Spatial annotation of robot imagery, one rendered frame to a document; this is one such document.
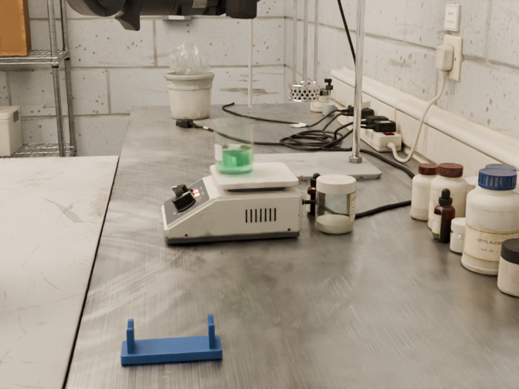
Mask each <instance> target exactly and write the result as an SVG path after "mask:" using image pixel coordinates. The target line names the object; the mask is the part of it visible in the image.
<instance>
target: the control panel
mask: <svg viewBox="0 0 519 389"><path fill-rule="evenodd" d="M188 188H192V190H193V192H192V195H193V196H194V198H195V200H196V203H194V204H193V206H191V207H190V208H189V209H187V210H185V211H183V212H177V209H176V208H175V206H174V205H173V204H172V203H171V201H172V200H174V199H175V197H176V195H175V196H173V197H171V198H169V199H168V200H167V201H165V202H164V208H165V218H166V223H167V225H169V224H171V223H172V222H174V221H175V220H177V219H178V218H180V217H181V216H183V215H185V214H187V213H189V212H190V211H192V210H193V209H195V208H197V207H198V206H199V205H202V204H203V203H205V202H207V201H208V200H209V199H210V197H209V194H208V192H207V190H206V187H205V184H204V181H203V179H201V180H199V181H197V182H196V183H194V184H193V185H191V186H189V187H188ZM194 190H197V191H196V192H195V193H194ZM197 193H199V195H197V196H195V194H197Z"/></svg>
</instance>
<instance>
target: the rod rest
mask: <svg viewBox="0 0 519 389"><path fill-rule="evenodd" d="M207 322H208V336H200V337H173V338H160V339H146V340H135V339H134V319H128V320H127V329H126V333H127V340H125V341H123V342H122V345H121V352H120V363H121V364H122V365H129V364H153V363H166V362H179V361H192V360H216V359H221V358H222V344H221V339H220V336H218V335H215V324H214V319H213V315H212V314H208V315H207Z"/></svg>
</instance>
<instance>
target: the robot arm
mask: <svg viewBox="0 0 519 389"><path fill-rule="evenodd" d="M259 1H261V0H66V2H67V3H68V5H69V6H70V7H71V8H72V9H73V10H74V11H75V12H77V13H79V14H81V15H90V16H100V17H110V16H112V15H115V14H116V15H115V16H114V18H115V19H116V20H117V21H118V22H119V23H120V24H121V25H122V26H123V27H124V29H125V30H131V31H139V30H140V28H141V24H140V16H142V15H178V16H189V15H217V16H220V15H223V14H226V16H229V17H231V18H233V19H254V18H255V17H256V16H257V2H259Z"/></svg>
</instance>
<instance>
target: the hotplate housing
mask: <svg viewBox="0 0 519 389"><path fill-rule="evenodd" d="M202 179H203V181H204V184H205V187H206V190H207V192H208V194H209V197H210V199H209V200H208V201H207V202H205V203H203V204H202V205H199V206H198V207H197V208H195V209H193V210H192V211H190V212H189V213H187V214H185V215H183V216H181V217H180V218H178V219H177V220H175V221H174V222H172V223H171V224H169V225H167V223H166V218H165V208H164V205H162V206H161V212H162V218H163V224H164V230H165V237H167V242H168V244H175V243H189V242H215V241H229V240H243V239H256V238H282V237H296V236H300V232H299V231H300V229H302V205H304V199H302V194H301V193H300V192H299V191H298V190H297V189H296V188H295V186H293V187H278V188H246V189H229V190H222V189H219V188H217V186H216V184H215V181H214V179H213V176H212V175H209V176H208V177H204V178H202Z"/></svg>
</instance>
